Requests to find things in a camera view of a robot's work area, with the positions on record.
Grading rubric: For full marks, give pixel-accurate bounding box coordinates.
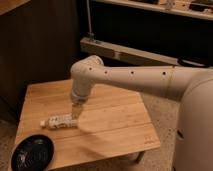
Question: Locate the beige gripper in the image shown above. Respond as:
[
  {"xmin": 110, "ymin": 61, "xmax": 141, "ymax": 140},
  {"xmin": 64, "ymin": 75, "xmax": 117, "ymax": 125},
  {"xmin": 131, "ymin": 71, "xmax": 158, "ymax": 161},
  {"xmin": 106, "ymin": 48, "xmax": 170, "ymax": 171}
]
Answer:
[{"xmin": 71, "ymin": 92, "xmax": 89, "ymax": 119}]

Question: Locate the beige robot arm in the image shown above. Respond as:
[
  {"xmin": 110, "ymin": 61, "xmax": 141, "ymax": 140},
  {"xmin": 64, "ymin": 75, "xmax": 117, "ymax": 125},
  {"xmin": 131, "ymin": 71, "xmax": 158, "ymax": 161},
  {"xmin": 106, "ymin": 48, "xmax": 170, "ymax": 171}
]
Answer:
[{"xmin": 70, "ymin": 55, "xmax": 213, "ymax": 171}]

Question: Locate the black ceramic bowl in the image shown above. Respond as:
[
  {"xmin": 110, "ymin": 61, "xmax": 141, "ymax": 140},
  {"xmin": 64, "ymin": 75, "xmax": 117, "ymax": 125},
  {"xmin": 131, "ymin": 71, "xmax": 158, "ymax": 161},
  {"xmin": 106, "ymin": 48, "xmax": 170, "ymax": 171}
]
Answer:
[{"xmin": 11, "ymin": 134, "xmax": 54, "ymax": 171}]

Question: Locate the wooden table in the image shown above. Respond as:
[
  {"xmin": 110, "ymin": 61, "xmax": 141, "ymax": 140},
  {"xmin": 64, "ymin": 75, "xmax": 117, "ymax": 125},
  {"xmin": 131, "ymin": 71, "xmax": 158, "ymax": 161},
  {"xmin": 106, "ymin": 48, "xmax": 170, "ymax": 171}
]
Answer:
[{"xmin": 15, "ymin": 80, "xmax": 160, "ymax": 170}]

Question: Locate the wooden shelf beam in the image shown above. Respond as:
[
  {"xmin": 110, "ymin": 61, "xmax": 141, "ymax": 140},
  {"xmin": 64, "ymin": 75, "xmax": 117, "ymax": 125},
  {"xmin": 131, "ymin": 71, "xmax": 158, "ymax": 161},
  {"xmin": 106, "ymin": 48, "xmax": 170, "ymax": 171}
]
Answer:
[{"xmin": 80, "ymin": 37, "xmax": 181, "ymax": 66}]

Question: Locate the metal pole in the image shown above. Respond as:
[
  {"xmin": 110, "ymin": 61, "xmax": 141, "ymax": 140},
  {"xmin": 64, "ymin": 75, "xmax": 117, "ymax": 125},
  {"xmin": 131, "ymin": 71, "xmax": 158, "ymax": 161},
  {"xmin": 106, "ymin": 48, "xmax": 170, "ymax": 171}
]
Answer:
[{"xmin": 86, "ymin": 0, "xmax": 94, "ymax": 41}]

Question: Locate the dark wooden cabinet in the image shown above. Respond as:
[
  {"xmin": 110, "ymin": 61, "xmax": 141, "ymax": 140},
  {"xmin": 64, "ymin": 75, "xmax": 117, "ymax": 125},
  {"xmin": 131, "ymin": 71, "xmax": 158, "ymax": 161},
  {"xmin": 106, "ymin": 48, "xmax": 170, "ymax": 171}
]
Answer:
[{"xmin": 0, "ymin": 0, "xmax": 79, "ymax": 122}]

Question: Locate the upper wooden shelf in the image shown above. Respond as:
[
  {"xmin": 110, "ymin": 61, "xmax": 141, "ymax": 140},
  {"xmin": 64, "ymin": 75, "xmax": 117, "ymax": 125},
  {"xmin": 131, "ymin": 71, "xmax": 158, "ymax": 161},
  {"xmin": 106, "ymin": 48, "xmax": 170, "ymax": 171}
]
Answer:
[{"xmin": 94, "ymin": 0, "xmax": 213, "ymax": 21}]

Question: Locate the black handle object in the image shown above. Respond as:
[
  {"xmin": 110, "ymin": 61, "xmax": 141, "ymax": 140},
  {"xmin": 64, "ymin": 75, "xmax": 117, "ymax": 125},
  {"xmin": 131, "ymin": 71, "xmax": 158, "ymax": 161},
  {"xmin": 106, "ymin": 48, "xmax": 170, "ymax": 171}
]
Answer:
[{"xmin": 177, "ymin": 59, "xmax": 212, "ymax": 68}]

